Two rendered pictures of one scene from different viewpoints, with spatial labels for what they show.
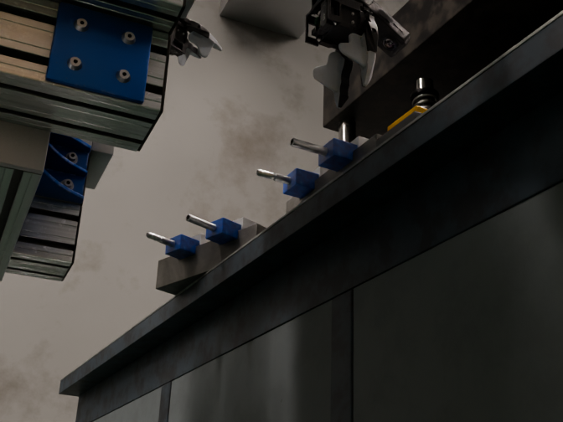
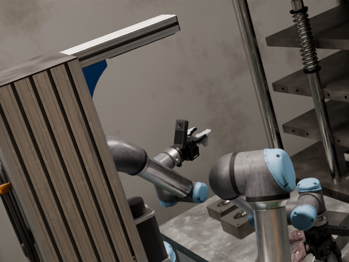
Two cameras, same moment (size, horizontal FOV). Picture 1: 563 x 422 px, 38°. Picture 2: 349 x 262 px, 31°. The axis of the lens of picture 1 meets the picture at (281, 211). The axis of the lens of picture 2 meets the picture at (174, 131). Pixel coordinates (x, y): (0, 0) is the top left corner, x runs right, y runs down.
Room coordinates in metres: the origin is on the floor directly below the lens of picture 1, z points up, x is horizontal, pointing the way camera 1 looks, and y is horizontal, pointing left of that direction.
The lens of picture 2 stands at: (-0.80, 0.23, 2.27)
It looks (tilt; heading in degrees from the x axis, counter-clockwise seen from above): 18 degrees down; 1
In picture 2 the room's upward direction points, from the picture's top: 17 degrees counter-clockwise
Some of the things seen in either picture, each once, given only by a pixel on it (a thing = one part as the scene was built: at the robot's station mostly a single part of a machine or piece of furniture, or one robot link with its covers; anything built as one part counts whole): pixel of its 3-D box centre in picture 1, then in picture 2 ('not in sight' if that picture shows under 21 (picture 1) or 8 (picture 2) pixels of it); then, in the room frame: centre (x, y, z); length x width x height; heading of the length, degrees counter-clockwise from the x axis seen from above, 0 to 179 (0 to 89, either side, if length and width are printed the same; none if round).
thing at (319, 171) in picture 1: (295, 182); not in sight; (1.14, -0.02, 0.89); 0.13 x 0.05 x 0.05; 117
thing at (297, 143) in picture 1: (332, 153); not in sight; (1.04, -0.07, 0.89); 0.13 x 0.05 x 0.05; 117
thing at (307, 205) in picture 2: not in sight; (299, 212); (0.97, -0.03, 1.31); 0.11 x 0.11 x 0.08; 63
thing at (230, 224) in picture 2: not in sight; (246, 219); (1.91, 0.10, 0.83); 0.20 x 0.15 x 0.07; 117
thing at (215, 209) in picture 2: not in sight; (227, 207); (2.11, 0.16, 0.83); 0.17 x 0.13 x 0.06; 117
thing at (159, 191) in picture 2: not in sight; (169, 191); (1.36, 0.37, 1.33); 0.11 x 0.08 x 0.11; 48
